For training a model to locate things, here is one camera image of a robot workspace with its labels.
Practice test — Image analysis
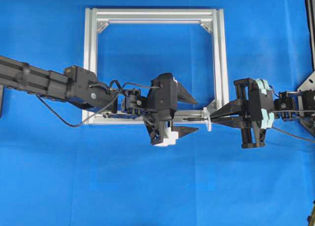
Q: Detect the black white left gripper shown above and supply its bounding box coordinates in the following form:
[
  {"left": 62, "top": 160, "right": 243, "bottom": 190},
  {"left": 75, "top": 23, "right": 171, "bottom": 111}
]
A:
[{"left": 143, "top": 73, "right": 198, "bottom": 147}]

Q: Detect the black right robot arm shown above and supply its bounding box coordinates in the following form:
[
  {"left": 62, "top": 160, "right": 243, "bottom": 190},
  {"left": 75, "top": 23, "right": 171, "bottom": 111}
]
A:
[{"left": 210, "top": 78, "right": 315, "bottom": 149}]

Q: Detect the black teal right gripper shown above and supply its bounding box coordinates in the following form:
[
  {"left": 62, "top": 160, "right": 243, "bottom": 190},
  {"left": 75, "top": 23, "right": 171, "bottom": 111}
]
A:
[{"left": 210, "top": 78, "right": 275, "bottom": 148}]

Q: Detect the white string loop holder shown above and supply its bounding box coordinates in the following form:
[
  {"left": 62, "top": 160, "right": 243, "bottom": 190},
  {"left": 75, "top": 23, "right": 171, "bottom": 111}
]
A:
[{"left": 202, "top": 107, "right": 212, "bottom": 131}]

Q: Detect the black vertical rail right edge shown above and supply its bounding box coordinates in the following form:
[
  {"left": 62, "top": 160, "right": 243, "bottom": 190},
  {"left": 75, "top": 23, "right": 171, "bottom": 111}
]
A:
[{"left": 305, "top": 0, "right": 315, "bottom": 70}]

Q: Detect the grey right arm base bracket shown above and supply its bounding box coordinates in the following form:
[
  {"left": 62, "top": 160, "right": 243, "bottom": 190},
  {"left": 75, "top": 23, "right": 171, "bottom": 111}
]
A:
[{"left": 297, "top": 71, "right": 315, "bottom": 92}]

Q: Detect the silver aluminium extrusion frame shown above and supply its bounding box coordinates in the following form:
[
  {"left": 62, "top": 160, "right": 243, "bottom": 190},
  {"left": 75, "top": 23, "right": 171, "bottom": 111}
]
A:
[{"left": 84, "top": 8, "right": 229, "bottom": 125}]

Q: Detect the dark object bottom right corner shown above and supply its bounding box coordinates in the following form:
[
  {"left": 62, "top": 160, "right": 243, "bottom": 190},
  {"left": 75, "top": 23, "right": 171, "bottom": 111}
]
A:
[{"left": 307, "top": 201, "right": 315, "bottom": 226}]

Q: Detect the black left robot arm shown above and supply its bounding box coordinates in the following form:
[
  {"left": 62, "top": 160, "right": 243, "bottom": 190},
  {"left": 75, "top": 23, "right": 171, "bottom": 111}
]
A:
[{"left": 0, "top": 57, "right": 197, "bottom": 147}]

